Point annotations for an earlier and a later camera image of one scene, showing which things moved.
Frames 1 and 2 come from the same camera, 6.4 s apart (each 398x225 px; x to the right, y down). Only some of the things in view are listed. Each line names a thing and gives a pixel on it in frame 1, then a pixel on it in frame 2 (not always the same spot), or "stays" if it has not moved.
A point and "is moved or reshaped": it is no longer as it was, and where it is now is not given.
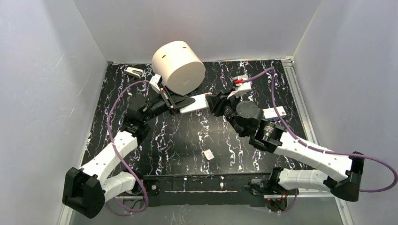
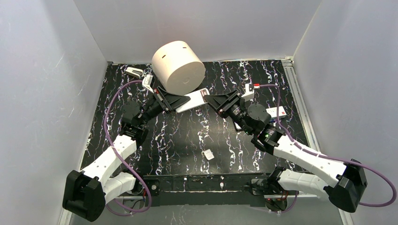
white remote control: (201, 103) is moved or reshaped
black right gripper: (224, 103) stays
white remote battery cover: (209, 154) stays
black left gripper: (167, 100) stays
